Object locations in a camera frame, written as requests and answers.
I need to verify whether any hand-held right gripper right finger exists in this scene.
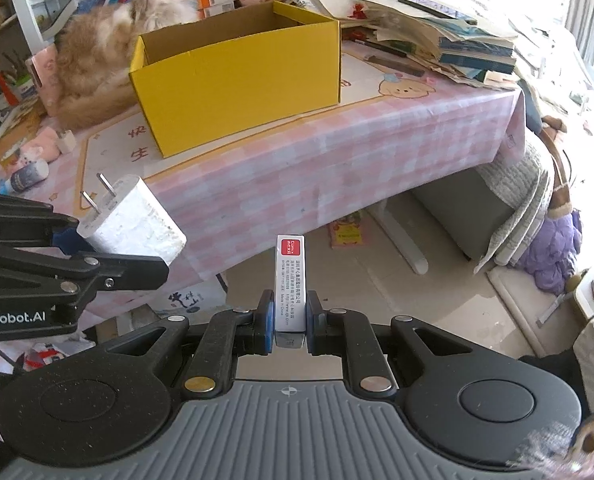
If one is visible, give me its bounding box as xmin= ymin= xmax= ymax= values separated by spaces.
xmin=307 ymin=290 xmax=478 ymax=396

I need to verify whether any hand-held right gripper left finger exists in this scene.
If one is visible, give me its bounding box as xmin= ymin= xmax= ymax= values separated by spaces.
xmin=104 ymin=289 xmax=275 ymax=397

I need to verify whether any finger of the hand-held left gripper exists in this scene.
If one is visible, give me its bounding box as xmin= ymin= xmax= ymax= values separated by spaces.
xmin=0 ymin=190 xmax=92 ymax=256
xmin=0 ymin=251 xmax=170 ymax=309

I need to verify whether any large white charger plug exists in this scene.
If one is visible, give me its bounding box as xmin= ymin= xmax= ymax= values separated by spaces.
xmin=77 ymin=172 xmax=188 ymax=267

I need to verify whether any small white box red label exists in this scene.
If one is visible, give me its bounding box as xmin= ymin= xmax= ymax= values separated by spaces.
xmin=274 ymin=234 xmax=308 ymax=348

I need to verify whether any pink bunny sock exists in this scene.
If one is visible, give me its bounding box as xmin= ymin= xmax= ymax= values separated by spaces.
xmin=19 ymin=127 xmax=62 ymax=166

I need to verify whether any yellow cardboard box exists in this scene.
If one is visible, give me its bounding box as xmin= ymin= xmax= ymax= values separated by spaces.
xmin=129 ymin=1 xmax=342 ymax=158

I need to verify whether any pink checked cloth desktop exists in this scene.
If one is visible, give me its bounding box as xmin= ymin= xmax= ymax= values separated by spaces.
xmin=0 ymin=5 xmax=528 ymax=381

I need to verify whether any dark label glue bottle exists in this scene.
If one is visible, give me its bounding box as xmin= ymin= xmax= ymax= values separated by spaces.
xmin=0 ymin=159 xmax=50 ymax=193

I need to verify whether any colourful picture book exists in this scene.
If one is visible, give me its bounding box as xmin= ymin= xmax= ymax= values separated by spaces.
xmin=327 ymin=212 xmax=368 ymax=251

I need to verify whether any white desk leg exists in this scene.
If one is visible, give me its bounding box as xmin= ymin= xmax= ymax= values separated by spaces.
xmin=367 ymin=200 xmax=430 ymax=276

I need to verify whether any pink cylindrical device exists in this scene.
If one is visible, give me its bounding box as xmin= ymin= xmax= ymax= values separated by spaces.
xmin=26 ymin=42 xmax=62 ymax=118

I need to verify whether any fluffy orange white cat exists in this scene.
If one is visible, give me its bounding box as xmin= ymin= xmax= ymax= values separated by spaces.
xmin=52 ymin=0 xmax=200 ymax=131

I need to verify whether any grey seat cushion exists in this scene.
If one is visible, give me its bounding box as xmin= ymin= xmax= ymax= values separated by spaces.
xmin=412 ymin=165 xmax=523 ymax=261

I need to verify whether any white desk shelf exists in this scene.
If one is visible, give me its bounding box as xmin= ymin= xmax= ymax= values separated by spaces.
xmin=2 ymin=0 xmax=213 ymax=56

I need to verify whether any grey quilted blanket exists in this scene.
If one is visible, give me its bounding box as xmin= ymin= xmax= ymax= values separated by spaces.
xmin=474 ymin=140 xmax=555 ymax=273

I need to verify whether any purple padded jacket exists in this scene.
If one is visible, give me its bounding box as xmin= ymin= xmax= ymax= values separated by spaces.
xmin=520 ymin=210 xmax=583 ymax=296

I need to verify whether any black comb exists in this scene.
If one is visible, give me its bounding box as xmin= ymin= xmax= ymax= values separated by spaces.
xmin=364 ymin=54 xmax=425 ymax=78

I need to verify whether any pile of papers and books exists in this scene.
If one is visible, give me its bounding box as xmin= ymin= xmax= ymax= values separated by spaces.
xmin=349 ymin=0 xmax=523 ymax=92

